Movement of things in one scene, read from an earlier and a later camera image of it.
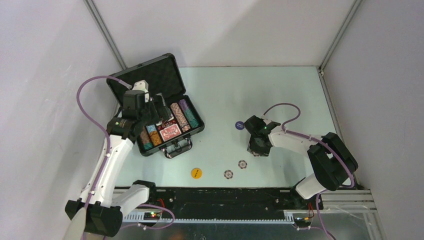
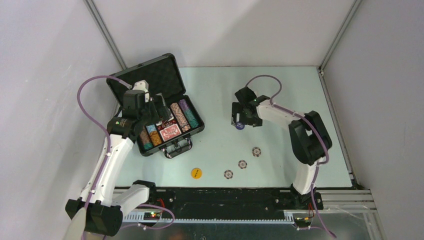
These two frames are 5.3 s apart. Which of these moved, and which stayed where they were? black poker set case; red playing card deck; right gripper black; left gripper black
Moved: right gripper black
Stayed: black poker set case; red playing card deck; left gripper black
